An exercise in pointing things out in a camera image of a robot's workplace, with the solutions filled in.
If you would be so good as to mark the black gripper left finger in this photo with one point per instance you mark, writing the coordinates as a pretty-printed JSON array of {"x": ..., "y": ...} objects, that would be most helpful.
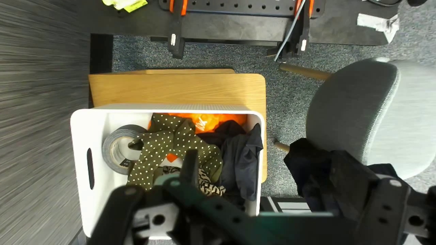
[{"x": 131, "y": 218}]

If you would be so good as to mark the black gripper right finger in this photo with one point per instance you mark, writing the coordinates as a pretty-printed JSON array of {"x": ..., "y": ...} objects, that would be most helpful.
[{"x": 389, "y": 213}]

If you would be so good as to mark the brown polka dot sock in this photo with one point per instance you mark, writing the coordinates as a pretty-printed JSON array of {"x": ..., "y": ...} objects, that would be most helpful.
[
  {"x": 144, "y": 168},
  {"x": 204, "y": 154}
]

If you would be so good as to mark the black garment on chair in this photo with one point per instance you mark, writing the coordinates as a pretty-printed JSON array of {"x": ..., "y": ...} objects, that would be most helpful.
[{"x": 308, "y": 168}]

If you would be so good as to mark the white plastic storage box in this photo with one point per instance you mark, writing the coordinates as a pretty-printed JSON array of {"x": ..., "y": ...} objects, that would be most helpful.
[{"x": 86, "y": 131}]

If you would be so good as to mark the grey chair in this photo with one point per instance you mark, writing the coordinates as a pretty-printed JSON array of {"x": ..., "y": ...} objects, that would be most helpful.
[{"x": 372, "y": 114}]

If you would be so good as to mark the leopard print cloth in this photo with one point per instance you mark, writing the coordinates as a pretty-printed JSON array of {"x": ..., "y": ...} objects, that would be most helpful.
[{"x": 208, "y": 184}]

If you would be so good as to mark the orange object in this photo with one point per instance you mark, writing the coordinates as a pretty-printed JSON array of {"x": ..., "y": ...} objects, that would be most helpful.
[{"x": 208, "y": 122}]

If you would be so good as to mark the black garment in box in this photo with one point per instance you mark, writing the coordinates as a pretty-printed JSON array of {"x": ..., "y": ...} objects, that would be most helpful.
[{"x": 240, "y": 158}]

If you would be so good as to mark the crumpled white tape piece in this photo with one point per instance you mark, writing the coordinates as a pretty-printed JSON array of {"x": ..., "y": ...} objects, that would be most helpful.
[{"x": 376, "y": 25}]

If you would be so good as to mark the black perforated mounting board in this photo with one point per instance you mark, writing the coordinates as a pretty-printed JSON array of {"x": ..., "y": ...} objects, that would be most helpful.
[{"x": 235, "y": 29}]

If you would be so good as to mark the grey duct tape roll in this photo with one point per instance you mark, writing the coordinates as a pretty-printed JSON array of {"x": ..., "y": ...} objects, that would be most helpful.
[{"x": 113, "y": 150}]

